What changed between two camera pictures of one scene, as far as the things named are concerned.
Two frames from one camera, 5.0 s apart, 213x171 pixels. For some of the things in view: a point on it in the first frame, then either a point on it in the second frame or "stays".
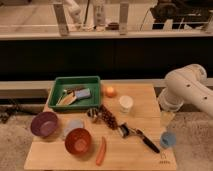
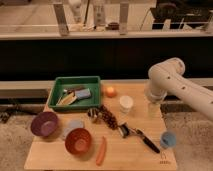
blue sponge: [83, 93] stays
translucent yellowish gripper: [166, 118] to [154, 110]
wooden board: [124, 134] stays
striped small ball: [92, 112] stays
